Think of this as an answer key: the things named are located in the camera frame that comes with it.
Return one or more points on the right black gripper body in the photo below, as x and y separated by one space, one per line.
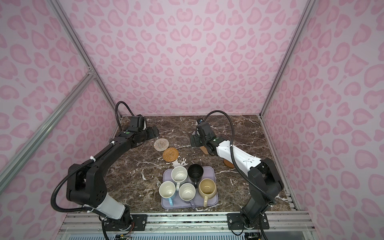
199 141

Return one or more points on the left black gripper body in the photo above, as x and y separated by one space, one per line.
148 134

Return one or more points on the cork flower shaped coaster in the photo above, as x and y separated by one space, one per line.
204 150

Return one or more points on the white woven round coaster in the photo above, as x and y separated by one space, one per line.
161 145

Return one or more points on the orange rattan round coaster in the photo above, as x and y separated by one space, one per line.
170 154

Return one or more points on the black mug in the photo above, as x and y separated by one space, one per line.
195 173

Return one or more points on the brown round wooden coaster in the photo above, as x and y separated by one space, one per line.
228 164

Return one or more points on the white speckled mug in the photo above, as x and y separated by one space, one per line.
179 176

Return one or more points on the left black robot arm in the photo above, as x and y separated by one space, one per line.
87 186

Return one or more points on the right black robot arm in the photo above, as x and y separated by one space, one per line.
264 180

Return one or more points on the lavender rectangular tray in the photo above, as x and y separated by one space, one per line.
209 173

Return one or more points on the beige yellow mug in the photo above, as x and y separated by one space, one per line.
207 190

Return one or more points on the left diagonal aluminium strut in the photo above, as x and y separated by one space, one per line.
20 159

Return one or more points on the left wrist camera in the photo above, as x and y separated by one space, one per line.
137 124

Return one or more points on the white mug grey handle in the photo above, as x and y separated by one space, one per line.
187 193

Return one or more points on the white mug blue handle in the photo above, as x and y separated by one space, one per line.
167 191

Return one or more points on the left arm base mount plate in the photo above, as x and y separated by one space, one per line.
135 222

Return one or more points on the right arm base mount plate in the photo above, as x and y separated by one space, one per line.
237 221

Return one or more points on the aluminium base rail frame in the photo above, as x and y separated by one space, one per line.
296 225

